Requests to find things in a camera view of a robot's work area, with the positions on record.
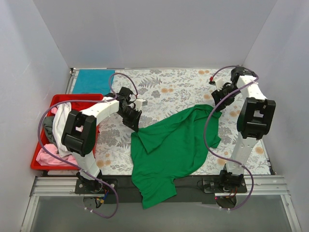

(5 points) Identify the green t shirt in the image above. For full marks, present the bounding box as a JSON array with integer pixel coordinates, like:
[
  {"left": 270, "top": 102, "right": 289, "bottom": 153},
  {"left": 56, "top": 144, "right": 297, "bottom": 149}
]
[{"left": 131, "top": 104, "right": 222, "bottom": 209}]

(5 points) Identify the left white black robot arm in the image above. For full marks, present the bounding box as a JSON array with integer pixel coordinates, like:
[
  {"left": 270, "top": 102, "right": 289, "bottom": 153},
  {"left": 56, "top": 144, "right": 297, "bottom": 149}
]
[{"left": 61, "top": 87, "right": 147, "bottom": 193}]

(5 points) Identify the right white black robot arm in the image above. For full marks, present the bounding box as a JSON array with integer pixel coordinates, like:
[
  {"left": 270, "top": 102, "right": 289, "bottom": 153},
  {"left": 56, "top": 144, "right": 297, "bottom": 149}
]
[{"left": 209, "top": 66, "right": 276, "bottom": 192}]

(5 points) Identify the floral tablecloth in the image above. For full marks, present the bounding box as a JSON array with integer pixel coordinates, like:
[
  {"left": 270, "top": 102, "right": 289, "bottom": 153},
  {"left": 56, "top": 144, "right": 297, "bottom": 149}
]
[{"left": 94, "top": 68, "right": 271, "bottom": 176}]

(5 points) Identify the red garment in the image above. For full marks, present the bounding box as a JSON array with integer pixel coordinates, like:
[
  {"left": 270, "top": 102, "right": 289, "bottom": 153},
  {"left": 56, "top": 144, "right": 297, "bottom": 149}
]
[{"left": 71, "top": 102, "right": 96, "bottom": 111}]

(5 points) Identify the folded teal t shirt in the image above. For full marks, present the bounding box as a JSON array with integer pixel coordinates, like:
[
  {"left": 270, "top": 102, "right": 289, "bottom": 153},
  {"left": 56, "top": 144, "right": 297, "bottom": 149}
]
[{"left": 72, "top": 69, "right": 115, "bottom": 95}]

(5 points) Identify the white garment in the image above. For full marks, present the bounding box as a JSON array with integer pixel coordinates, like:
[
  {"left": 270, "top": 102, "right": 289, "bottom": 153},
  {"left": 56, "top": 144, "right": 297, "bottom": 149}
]
[{"left": 52, "top": 102, "right": 71, "bottom": 158}]

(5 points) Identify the grey garment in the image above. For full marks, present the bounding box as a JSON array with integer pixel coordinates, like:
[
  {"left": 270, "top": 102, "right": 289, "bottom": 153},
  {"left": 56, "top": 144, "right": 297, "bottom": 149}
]
[{"left": 42, "top": 116, "right": 57, "bottom": 147}]

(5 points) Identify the pink garment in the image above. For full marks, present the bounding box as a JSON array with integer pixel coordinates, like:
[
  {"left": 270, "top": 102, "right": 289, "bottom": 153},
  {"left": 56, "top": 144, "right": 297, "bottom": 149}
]
[{"left": 36, "top": 144, "right": 77, "bottom": 167}]

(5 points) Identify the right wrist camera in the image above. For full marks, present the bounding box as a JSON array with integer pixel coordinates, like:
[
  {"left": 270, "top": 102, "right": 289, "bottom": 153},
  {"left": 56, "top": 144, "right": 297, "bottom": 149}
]
[{"left": 209, "top": 76, "right": 225, "bottom": 91}]

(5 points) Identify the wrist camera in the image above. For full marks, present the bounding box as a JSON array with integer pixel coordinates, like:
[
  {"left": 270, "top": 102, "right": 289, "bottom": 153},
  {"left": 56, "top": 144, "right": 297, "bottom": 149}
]
[
  {"left": 209, "top": 76, "right": 225, "bottom": 91},
  {"left": 134, "top": 99, "right": 148, "bottom": 109}
]

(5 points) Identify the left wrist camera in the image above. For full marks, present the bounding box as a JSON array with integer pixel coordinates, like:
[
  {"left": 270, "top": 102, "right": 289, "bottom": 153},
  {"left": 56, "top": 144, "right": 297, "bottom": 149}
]
[{"left": 134, "top": 99, "right": 148, "bottom": 109}]

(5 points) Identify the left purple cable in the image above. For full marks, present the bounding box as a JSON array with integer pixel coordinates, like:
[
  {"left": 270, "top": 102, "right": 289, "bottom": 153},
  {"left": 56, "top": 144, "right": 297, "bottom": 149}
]
[{"left": 38, "top": 72, "right": 140, "bottom": 219}]

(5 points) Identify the purple cable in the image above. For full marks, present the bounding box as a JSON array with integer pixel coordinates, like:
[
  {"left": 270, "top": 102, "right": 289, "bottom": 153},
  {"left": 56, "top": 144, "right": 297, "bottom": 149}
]
[
  {"left": 38, "top": 72, "right": 140, "bottom": 219},
  {"left": 202, "top": 65, "right": 260, "bottom": 211}
]

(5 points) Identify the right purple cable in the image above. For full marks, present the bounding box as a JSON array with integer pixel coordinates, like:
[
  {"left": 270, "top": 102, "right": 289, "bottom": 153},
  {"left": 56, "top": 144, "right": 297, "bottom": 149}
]
[{"left": 202, "top": 65, "right": 260, "bottom": 211}]

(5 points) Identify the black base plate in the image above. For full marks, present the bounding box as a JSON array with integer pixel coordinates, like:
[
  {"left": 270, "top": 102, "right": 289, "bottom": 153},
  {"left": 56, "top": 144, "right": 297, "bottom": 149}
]
[{"left": 74, "top": 175, "right": 249, "bottom": 205}]

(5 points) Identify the aluminium rail frame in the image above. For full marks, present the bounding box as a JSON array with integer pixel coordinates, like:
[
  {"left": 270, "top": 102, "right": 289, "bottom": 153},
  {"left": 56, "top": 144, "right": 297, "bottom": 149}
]
[{"left": 21, "top": 175, "right": 301, "bottom": 232}]

